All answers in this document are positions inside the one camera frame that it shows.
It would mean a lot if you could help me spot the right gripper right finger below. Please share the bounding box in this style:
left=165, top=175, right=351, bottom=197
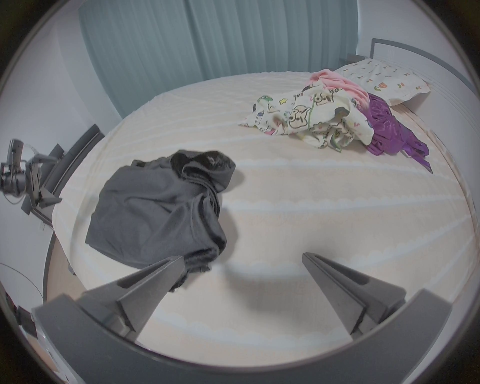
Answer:
left=302, top=252, right=407, bottom=335

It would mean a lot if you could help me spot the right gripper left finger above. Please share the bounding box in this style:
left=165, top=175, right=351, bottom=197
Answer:
left=80, top=255, right=185, bottom=333

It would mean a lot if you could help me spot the black T-shirt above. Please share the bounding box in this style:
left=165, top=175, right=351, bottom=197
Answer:
left=85, top=150, right=237, bottom=294

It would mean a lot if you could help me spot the bed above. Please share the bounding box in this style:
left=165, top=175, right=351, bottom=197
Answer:
left=42, top=37, right=478, bottom=361

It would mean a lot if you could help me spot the blue-green curtain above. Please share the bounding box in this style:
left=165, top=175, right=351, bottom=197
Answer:
left=77, top=0, right=203, bottom=121
left=187, top=0, right=361, bottom=81

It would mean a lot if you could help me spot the purple satin garment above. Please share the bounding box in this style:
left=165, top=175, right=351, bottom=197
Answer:
left=364, top=93, right=434, bottom=175

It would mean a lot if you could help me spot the white printed garment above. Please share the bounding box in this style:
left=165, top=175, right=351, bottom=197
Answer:
left=238, top=80, right=376, bottom=152

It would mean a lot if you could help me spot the pink garment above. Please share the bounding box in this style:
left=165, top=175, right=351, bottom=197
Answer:
left=309, top=68, right=371, bottom=110

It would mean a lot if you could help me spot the white printed pillow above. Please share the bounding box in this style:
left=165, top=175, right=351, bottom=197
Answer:
left=333, top=58, right=431, bottom=107

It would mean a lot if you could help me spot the grey bedside table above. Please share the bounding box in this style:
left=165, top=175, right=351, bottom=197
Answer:
left=339, top=53, right=367, bottom=67

